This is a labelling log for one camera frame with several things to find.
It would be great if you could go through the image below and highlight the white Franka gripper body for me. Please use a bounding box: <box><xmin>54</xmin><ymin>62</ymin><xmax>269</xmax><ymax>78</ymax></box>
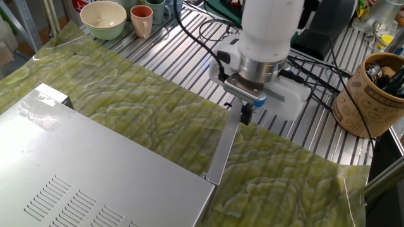
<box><xmin>208</xmin><ymin>37</ymin><xmax>312</xmax><ymax>122</ymax></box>

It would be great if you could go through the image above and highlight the silver microwave oven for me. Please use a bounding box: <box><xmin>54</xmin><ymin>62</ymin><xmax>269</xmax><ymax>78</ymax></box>
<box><xmin>0</xmin><ymin>83</ymin><xmax>246</xmax><ymax>227</ymax></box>

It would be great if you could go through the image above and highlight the cream and green bowl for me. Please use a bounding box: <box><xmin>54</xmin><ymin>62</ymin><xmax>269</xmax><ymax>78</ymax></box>
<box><xmin>80</xmin><ymin>1</ymin><xmax>128</xmax><ymax>41</ymax></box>

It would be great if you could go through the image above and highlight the green marble pattern mat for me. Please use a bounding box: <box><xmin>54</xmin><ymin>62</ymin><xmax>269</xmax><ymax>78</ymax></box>
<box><xmin>0</xmin><ymin>20</ymin><xmax>371</xmax><ymax>227</ymax></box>

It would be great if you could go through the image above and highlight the brown printed cardboard tub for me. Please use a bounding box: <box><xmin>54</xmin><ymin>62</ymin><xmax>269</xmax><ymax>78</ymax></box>
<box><xmin>331</xmin><ymin>52</ymin><xmax>404</xmax><ymax>139</ymax></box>

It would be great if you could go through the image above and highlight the long black box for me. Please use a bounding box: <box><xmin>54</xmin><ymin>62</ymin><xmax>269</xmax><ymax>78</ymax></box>
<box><xmin>290</xmin><ymin>0</ymin><xmax>357</xmax><ymax>61</ymax></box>

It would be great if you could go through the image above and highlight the silver tape roll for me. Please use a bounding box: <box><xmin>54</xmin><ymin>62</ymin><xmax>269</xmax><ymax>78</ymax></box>
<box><xmin>365</xmin><ymin>61</ymin><xmax>383</xmax><ymax>84</ymax></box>

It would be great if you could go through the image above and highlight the green cloth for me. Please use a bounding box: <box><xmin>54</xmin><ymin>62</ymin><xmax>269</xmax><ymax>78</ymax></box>
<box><xmin>201</xmin><ymin>0</ymin><xmax>244</xmax><ymax>26</ymax></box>

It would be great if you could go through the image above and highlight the yellow plastic piece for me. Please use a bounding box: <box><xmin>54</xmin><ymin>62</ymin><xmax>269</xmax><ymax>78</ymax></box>
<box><xmin>377</xmin><ymin>33</ymin><xmax>395</xmax><ymax>50</ymax></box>

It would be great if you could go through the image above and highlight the yellow snack packet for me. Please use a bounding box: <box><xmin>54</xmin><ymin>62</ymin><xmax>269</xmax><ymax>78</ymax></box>
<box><xmin>353</xmin><ymin>0</ymin><xmax>371</xmax><ymax>19</ymax></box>

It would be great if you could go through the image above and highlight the light blue cup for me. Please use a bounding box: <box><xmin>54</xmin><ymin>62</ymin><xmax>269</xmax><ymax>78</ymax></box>
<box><xmin>164</xmin><ymin>0</ymin><xmax>185</xmax><ymax>16</ymax></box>

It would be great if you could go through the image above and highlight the green mug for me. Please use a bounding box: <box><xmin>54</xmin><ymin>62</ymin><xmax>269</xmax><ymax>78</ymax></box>
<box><xmin>144</xmin><ymin>0</ymin><xmax>172</xmax><ymax>25</ymax></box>

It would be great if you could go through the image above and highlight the orange cup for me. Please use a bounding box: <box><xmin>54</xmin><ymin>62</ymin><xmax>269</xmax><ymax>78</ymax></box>
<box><xmin>130</xmin><ymin>4</ymin><xmax>154</xmax><ymax>39</ymax></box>

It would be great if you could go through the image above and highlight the red and white sign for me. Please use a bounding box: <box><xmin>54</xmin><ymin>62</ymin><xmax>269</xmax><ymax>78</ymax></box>
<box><xmin>71</xmin><ymin>0</ymin><xmax>92</xmax><ymax>14</ymax></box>

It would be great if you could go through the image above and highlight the beige pipe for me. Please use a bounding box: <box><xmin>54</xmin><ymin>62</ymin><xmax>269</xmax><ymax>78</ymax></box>
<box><xmin>42</xmin><ymin>0</ymin><xmax>61</xmax><ymax>39</ymax></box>

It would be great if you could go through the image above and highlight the grey metal shelf rack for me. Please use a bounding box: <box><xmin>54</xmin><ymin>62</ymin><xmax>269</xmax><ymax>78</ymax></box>
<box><xmin>0</xmin><ymin>0</ymin><xmax>44</xmax><ymax>54</ymax></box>

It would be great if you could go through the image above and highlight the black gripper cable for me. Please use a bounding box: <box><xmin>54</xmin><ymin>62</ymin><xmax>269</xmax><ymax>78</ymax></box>
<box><xmin>277</xmin><ymin>68</ymin><xmax>314</xmax><ymax>102</ymax></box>

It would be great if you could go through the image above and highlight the silver camera with blue end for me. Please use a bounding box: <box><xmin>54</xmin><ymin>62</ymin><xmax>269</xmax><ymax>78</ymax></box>
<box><xmin>223</xmin><ymin>74</ymin><xmax>268</xmax><ymax>108</ymax></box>

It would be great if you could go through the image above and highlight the black base cable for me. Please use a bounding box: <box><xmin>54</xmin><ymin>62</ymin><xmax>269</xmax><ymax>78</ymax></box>
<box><xmin>285</xmin><ymin>56</ymin><xmax>342</xmax><ymax>111</ymax></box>
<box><xmin>287</xmin><ymin>55</ymin><xmax>353</xmax><ymax>79</ymax></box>

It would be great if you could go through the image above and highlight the long thin black cable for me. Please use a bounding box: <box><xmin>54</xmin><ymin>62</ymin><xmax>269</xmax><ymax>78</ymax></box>
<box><xmin>328</xmin><ymin>34</ymin><xmax>378</xmax><ymax>144</ymax></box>

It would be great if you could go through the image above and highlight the black camera cable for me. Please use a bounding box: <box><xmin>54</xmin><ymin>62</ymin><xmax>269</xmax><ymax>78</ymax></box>
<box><xmin>172</xmin><ymin>0</ymin><xmax>230</xmax><ymax>82</ymax></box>

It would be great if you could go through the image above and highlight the black coiled cable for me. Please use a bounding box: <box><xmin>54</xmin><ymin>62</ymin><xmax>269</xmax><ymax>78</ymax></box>
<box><xmin>198</xmin><ymin>18</ymin><xmax>242</xmax><ymax>42</ymax></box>

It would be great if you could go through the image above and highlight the black handled tool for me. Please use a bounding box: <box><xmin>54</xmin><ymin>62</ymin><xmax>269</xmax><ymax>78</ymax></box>
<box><xmin>375</xmin><ymin>66</ymin><xmax>404</xmax><ymax>98</ymax></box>

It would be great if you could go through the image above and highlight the aluminium frame post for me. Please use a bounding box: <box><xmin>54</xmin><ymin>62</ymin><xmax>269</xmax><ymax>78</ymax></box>
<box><xmin>364</xmin><ymin>154</ymin><xmax>404</xmax><ymax>206</ymax></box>

